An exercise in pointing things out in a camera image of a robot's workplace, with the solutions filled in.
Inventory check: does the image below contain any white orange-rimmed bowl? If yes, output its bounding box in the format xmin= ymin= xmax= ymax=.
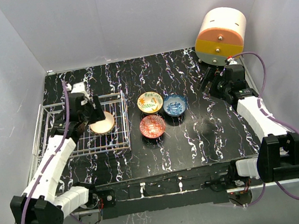
xmin=89 ymin=111 xmax=115 ymax=135

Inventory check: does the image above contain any red patterned bowl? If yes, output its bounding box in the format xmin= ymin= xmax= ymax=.
xmin=139 ymin=115 xmax=166 ymax=139

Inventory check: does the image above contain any yellow floral bowl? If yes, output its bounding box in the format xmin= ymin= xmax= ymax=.
xmin=137 ymin=92 xmax=164 ymax=115

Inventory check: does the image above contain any round pastel drawer cabinet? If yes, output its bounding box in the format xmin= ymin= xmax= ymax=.
xmin=195 ymin=7 xmax=247 ymax=66

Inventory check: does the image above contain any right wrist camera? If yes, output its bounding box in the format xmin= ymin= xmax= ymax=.
xmin=225 ymin=57 xmax=242 ymax=69

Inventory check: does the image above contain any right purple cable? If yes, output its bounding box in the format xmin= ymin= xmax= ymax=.
xmin=223 ymin=44 xmax=299 ymax=210

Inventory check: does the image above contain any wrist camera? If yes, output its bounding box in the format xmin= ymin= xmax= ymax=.
xmin=66 ymin=82 xmax=90 ymax=98
xmin=225 ymin=57 xmax=242 ymax=69

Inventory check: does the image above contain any blue floral bowl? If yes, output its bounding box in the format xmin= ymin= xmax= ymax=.
xmin=163 ymin=94 xmax=187 ymax=117

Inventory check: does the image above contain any white wire dish rack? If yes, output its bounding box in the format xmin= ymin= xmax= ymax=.
xmin=25 ymin=90 xmax=133 ymax=164

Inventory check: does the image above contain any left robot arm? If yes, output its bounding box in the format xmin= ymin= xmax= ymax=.
xmin=10 ymin=92 xmax=105 ymax=224

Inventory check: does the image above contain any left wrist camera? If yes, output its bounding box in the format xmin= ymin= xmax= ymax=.
xmin=66 ymin=82 xmax=90 ymax=98

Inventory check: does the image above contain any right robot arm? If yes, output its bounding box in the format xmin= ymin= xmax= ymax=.
xmin=200 ymin=64 xmax=299 ymax=187

